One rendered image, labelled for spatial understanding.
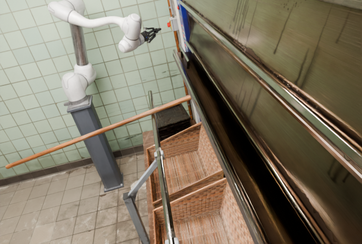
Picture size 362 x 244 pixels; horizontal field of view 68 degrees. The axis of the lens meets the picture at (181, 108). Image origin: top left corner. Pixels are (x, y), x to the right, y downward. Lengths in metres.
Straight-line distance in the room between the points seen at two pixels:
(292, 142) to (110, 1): 2.24
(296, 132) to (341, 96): 0.25
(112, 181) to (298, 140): 2.43
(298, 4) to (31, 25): 2.50
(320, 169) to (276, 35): 0.30
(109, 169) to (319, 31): 2.52
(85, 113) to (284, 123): 1.98
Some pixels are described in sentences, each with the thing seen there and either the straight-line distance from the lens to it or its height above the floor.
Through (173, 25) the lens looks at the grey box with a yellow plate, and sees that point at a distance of 2.37.
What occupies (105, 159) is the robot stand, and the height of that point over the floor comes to 0.40.
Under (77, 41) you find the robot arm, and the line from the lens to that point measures 2.45.
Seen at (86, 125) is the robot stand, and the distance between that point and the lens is 2.55.
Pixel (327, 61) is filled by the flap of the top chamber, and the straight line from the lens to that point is 0.51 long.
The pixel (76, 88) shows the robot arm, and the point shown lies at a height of 1.16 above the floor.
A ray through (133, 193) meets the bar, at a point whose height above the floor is 0.97.
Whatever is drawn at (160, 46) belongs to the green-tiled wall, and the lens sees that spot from 2.77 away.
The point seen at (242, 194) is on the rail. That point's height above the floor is 1.44.
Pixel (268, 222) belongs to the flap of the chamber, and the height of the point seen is 1.41.
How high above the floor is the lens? 2.00
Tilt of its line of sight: 30 degrees down
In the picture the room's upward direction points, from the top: 12 degrees counter-clockwise
